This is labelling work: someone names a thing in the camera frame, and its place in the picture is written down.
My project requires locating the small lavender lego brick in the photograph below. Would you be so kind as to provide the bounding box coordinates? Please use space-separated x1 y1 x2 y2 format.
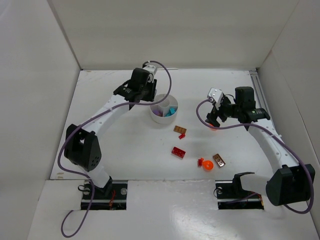
152 109 163 117

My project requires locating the white round divided container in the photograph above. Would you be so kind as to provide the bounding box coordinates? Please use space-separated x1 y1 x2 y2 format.
150 94 179 125

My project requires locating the red lego brick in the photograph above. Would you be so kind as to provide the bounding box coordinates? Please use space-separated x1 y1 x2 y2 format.
171 146 186 159

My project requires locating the teal lego brick pair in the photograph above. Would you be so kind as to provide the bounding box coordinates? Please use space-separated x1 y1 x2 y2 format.
165 112 174 117

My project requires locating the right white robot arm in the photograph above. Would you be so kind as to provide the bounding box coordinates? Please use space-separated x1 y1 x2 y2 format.
205 86 316 207

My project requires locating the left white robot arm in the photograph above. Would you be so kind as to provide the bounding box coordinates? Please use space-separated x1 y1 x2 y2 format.
64 65 157 197

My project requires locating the tan lego plate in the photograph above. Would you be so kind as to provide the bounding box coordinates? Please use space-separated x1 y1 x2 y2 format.
173 125 187 134

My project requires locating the brown lego plate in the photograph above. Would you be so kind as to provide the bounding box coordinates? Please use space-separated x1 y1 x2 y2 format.
212 153 226 168

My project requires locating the small red lego piece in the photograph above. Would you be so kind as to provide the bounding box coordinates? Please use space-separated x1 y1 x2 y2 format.
178 133 186 140

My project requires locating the orange round lego dish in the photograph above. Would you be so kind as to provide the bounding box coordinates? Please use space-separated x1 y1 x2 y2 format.
202 160 215 172

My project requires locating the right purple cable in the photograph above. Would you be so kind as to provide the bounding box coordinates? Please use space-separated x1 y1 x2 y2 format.
195 97 315 214

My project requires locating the purple cable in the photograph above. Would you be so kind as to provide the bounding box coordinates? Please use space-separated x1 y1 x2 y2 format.
195 97 315 214
57 60 172 238

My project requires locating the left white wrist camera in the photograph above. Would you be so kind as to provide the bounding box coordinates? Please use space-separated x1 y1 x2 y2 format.
142 63 158 75

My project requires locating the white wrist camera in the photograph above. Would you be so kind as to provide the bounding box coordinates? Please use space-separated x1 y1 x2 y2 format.
207 87 223 108
142 63 158 75

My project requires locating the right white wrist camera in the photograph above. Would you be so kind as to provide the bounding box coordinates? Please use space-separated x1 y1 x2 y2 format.
207 87 223 108

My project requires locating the aluminium rail right side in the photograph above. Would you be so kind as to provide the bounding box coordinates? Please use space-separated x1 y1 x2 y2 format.
249 70 270 113

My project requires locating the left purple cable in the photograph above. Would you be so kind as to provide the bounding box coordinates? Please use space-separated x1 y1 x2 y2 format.
57 60 172 238

